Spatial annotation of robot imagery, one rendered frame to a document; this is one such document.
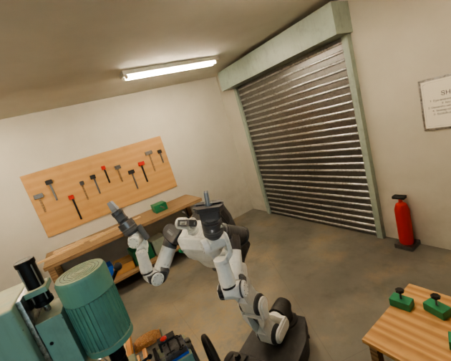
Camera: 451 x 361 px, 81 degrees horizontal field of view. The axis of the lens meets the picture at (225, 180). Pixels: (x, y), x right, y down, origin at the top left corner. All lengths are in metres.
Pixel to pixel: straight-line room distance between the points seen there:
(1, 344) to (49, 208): 3.37
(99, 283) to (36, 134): 3.52
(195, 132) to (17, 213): 2.87
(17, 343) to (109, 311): 0.26
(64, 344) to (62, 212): 3.34
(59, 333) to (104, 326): 0.14
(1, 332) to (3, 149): 3.51
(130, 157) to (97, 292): 3.52
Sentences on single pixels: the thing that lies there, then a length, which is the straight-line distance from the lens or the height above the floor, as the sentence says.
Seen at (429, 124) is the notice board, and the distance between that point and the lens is 3.12.
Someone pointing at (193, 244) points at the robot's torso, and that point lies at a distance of 1.50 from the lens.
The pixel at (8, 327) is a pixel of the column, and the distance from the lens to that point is 1.13.
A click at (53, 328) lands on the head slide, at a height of 1.38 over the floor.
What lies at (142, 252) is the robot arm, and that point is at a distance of 1.64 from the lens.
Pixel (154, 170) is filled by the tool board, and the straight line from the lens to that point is 4.54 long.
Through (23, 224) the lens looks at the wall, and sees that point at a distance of 4.49.
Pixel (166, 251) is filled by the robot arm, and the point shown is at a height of 1.24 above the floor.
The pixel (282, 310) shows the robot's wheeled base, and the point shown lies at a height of 0.34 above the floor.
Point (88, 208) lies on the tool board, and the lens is 4.43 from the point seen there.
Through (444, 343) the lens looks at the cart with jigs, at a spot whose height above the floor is 0.53.
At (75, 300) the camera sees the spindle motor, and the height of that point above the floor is 1.44.
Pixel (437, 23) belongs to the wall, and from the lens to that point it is 3.05.
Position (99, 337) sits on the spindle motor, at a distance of 1.18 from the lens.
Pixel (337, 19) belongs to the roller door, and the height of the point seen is 2.48.
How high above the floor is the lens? 1.87
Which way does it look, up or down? 12 degrees down
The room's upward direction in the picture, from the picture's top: 17 degrees counter-clockwise
